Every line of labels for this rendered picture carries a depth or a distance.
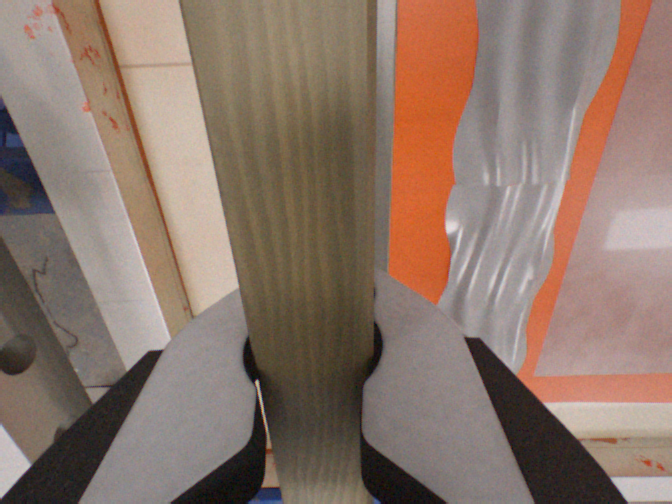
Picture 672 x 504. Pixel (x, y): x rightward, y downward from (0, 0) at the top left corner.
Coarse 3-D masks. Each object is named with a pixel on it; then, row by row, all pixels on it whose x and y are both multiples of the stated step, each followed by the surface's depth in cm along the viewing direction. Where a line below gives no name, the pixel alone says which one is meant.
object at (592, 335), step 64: (448, 192) 21; (576, 192) 22; (640, 192) 22; (448, 256) 24; (576, 256) 24; (640, 256) 24; (576, 320) 26; (640, 320) 26; (576, 384) 29; (640, 384) 29
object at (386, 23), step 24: (384, 0) 10; (384, 24) 10; (384, 48) 11; (384, 72) 11; (384, 96) 11; (384, 120) 12; (384, 144) 12; (384, 168) 12; (384, 192) 13; (384, 216) 13; (384, 240) 14; (384, 264) 14
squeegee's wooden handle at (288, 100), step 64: (192, 0) 5; (256, 0) 5; (320, 0) 5; (192, 64) 5; (256, 64) 5; (320, 64) 5; (256, 128) 5; (320, 128) 5; (256, 192) 6; (320, 192) 6; (256, 256) 6; (320, 256) 7; (256, 320) 7; (320, 320) 7; (320, 384) 8; (320, 448) 9
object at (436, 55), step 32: (416, 0) 17; (448, 0) 17; (640, 0) 17; (416, 32) 18; (448, 32) 18; (640, 32) 18; (416, 64) 18; (448, 64) 18; (640, 64) 18; (416, 96) 19; (448, 96) 19; (608, 96) 19; (640, 96) 19; (416, 128) 20; (448, 128) 20; (608, 128) 20; (640, 128) 20; (416, 160) 21; (448, 160) 21; (576, 160) 21; (608, 160) 21; (640, 160) 21
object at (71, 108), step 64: (0, 0) 14; (64, 0) 15; (0, 64) 15; (64, 64) 15; (64, 128) 16; (128, 128) 19; (64, 192) 18; (128, 192) 18; (128, 256) 19; (128, 320) 21; (640, 448) 32
